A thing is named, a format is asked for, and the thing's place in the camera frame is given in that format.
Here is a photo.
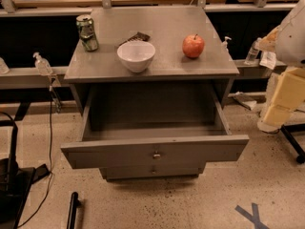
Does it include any dark snack bar wrapper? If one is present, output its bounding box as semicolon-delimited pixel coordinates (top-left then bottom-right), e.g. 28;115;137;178
122;31;151;44

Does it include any grey bottom drawer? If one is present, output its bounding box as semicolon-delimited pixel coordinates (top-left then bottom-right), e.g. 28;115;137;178
100;166;203;180

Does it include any grey drawer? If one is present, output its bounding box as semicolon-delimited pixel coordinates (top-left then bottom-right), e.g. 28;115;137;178
100;166;203;180
62;81;249;169

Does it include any green soda can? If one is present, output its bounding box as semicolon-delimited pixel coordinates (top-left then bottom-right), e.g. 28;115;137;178
76;14;99;52

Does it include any black stand base left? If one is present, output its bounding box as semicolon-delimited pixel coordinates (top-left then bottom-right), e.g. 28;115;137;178
0;112;51;229

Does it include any clear water bottle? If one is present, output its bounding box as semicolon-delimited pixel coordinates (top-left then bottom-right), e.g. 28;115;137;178
244;37;261;65

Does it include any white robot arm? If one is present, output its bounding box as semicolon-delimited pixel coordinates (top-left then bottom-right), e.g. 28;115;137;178
257;0;305;133

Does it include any left hand sanitizer bottle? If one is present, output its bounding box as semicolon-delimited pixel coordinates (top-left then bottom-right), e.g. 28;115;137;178
33;52;53;76

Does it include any white bowl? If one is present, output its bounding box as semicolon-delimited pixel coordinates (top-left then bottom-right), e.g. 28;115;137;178
117;41;155;73

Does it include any grey top drawer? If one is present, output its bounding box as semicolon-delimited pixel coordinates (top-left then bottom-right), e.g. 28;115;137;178
62;81;249;169

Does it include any grey drawer cabinet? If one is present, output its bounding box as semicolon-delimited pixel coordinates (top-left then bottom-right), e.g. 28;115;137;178
63;5;240;181

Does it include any red apple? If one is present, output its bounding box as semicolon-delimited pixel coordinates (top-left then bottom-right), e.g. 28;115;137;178
182;34;205;58

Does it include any black cable on floor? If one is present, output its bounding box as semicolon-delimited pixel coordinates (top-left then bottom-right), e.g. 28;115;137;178
17;85;55;229

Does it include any white wipe packet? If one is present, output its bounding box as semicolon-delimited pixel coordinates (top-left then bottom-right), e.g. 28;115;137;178
259;52;276;70

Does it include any black bar on floor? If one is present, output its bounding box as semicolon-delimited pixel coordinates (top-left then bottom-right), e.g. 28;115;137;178
67;192;81;229

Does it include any clear bottle far left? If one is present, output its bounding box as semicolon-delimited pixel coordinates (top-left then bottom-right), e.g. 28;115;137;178
0;57;10;74

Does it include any small white pump bottle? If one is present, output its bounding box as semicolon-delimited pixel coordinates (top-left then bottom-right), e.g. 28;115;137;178
222;36;232;52

